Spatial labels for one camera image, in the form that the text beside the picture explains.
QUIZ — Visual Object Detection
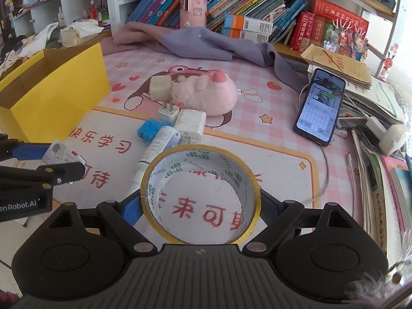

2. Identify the white printed card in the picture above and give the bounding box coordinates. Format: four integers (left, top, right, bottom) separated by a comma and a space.
42, 140, 87, 171

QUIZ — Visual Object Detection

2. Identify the clear tape roll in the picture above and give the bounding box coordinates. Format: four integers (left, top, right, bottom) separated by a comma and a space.
140, 144, 262, 244

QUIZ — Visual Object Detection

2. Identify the blue wrapper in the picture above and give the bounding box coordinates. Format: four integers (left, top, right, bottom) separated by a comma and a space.
137, 118, 164, 143

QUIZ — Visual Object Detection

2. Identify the white cream tube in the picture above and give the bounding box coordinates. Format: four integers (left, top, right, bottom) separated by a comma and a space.
126, 126, 181, 196

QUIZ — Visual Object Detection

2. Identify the small white plug charger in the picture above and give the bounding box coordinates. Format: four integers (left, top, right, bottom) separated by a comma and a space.
159, 101, 179, 126

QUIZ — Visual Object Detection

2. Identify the large white charger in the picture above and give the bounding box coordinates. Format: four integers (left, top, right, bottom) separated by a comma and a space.
174, 109, 207, 145

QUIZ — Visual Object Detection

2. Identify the cream foam cube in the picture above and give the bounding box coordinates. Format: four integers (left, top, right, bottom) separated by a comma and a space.
149, 75, 173, 101

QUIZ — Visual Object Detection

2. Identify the yellow cardboard box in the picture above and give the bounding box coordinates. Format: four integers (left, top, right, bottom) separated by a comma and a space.
1, 43, 110, 142

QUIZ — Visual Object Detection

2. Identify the pile of clothes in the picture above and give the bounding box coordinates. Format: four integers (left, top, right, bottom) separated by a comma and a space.
1, 22, 62, 79

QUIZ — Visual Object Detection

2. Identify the black smartphone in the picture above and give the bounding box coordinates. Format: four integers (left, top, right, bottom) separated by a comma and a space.
293, 68, 346, 147

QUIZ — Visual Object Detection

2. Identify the stack of papers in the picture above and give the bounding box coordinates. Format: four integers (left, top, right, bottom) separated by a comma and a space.
306, 63, 412, 258

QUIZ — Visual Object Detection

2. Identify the pink cartoon desk mat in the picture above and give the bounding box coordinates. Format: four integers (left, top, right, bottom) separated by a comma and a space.
55, 47, 362, 222

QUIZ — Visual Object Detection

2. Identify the cream tissue pouch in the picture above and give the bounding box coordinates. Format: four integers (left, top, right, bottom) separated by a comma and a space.
60, 19, 104, 47

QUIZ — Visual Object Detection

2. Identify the white power adapter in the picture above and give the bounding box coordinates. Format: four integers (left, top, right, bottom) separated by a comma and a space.
366, 116, 409, 156

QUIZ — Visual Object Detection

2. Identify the pink plush toy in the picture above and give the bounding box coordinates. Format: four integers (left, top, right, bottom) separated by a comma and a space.
171, 70, 238, 116

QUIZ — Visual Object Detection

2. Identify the pink purple cloth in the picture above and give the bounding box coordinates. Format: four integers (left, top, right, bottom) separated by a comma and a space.
101, 22, 309, 92

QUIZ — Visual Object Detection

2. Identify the brown paper envelope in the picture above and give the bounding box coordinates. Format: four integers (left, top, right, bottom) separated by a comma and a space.
301, 44, 372, 87

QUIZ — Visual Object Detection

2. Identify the lower orange blue box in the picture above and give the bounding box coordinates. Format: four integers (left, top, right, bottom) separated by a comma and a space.
221, 27, 270, 43

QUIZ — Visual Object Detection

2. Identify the orange blue box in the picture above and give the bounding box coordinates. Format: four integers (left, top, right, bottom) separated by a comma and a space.
221, 27, 270, 43
223, 14, 273, 35

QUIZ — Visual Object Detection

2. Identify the upper orange blue box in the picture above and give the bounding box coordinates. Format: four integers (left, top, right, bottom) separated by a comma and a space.
223, 14, 273, 35

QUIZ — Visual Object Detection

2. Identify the red dictionary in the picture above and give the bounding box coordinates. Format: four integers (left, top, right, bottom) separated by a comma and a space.
309, 0, 369, 32

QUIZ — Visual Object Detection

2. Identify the pink cylindrical device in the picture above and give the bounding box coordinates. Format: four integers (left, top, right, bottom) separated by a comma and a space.
179, 0, 207, 29

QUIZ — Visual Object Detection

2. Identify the white charging cable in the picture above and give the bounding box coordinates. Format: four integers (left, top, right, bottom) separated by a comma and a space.
297, 82, 371, 204

